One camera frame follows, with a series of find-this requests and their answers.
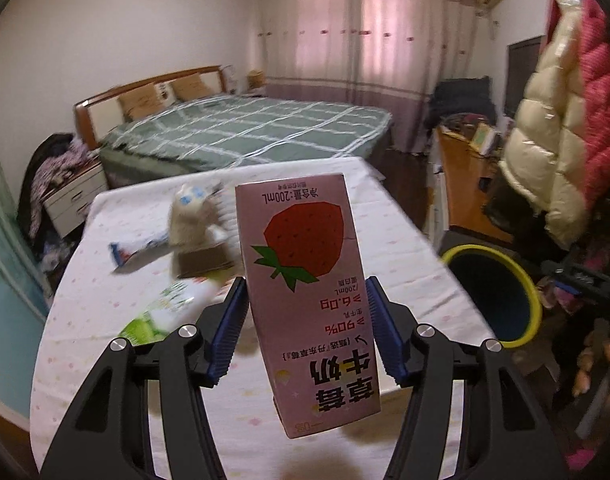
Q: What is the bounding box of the dark clothes pile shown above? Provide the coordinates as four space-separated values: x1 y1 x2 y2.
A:
424 77 498 133

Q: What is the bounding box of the blue white wrapper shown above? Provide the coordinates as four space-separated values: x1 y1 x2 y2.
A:
109 234 173 273

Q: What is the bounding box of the wooden headboard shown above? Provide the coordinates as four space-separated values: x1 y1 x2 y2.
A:
73 65 236 151

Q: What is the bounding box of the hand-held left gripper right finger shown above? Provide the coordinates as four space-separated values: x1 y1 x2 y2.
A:
363 276 571 480

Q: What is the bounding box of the brown pillow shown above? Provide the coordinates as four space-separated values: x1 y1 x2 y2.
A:
117 82 178 121
171 74 217 101

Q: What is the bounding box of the pink white curtain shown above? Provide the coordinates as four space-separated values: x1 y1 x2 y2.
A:
255 0 478 153

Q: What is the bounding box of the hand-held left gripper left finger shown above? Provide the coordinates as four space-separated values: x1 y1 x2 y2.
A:
40 276 249 480

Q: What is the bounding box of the brown cardboard piece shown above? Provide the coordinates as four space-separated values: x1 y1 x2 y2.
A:
177 250 236 281

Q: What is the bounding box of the cream puffer jacket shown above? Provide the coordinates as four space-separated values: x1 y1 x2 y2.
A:
498 0 593 248

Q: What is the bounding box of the black furry garment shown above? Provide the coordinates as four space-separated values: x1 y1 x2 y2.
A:
485 160 551 241

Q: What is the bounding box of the white floral tablecloth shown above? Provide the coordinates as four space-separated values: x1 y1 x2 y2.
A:
30 156 491 480

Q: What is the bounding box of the yellow rimmed blue bin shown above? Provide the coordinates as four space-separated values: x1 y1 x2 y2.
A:
439 244 542 350

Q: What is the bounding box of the pink strawberry milk carton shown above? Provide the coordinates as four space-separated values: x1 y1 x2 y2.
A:
235 172 382 440

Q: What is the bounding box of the white nightstand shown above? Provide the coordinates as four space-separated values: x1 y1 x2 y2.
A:
42 160 110 238

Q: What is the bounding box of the green checked bedspread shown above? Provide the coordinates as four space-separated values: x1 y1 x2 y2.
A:
100 92 392 168

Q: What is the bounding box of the black monitor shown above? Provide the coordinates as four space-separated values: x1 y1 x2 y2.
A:
504 35 546 121

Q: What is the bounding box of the pink puffer jacket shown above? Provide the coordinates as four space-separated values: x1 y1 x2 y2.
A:
550 0 610 221

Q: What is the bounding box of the wooden desk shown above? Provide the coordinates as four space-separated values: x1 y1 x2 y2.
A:
432 125 516 243

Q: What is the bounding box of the green white carton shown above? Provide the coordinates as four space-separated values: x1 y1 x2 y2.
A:
120 280 221 346

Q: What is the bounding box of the pile of clothes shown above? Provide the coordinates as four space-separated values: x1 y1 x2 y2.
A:
17 132 103 276

